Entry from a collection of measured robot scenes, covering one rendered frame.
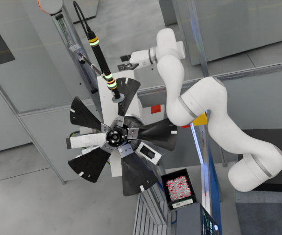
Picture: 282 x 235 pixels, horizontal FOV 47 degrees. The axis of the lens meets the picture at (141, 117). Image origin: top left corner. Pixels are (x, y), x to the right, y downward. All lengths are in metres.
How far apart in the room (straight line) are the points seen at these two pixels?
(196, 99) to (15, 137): 3.52
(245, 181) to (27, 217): 2.68
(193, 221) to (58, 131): 1.98
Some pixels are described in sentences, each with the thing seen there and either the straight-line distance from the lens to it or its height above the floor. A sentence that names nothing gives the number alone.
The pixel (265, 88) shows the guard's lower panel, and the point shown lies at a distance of 2.63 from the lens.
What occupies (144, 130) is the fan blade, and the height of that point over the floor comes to 1.19.
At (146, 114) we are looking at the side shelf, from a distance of 2.57.
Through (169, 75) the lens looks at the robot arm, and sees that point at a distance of 1.17.
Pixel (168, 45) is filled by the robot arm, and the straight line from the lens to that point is 1.44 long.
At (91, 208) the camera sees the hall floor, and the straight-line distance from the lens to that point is 3.30.
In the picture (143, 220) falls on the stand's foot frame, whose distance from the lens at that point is 2.90.
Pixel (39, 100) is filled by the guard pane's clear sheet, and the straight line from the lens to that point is 2.93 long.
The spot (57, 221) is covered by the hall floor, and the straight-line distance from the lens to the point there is 3.40.
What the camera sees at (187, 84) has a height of 0.99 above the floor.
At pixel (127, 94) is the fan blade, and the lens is 1.91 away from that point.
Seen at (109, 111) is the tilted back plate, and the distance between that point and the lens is 2.21.
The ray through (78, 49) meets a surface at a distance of 2.23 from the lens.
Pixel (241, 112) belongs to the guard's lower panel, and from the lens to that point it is 2.74.
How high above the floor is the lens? 2.39
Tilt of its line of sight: 37 degrees down
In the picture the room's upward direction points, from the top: 21 degrees counter-clockwise
